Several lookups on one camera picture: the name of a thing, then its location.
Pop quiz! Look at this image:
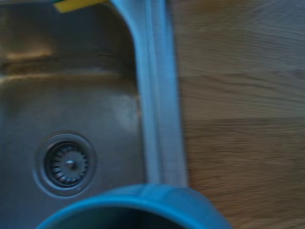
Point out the blue mug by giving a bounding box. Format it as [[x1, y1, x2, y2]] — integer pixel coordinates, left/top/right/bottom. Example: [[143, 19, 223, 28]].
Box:
[[35, 183, 235, 229]]

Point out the stainless steel double sink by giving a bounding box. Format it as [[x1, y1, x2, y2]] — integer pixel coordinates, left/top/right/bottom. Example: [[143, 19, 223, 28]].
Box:
[[0, 0, 189, 229]]

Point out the metal sink drain strainer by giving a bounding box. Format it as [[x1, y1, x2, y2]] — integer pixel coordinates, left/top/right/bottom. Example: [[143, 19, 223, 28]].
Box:
[[35, 130, 99, 198]]

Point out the yellow green sponge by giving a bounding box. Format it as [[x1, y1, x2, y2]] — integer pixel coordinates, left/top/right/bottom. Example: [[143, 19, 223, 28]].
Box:
[[52, 0, 111, 13]]

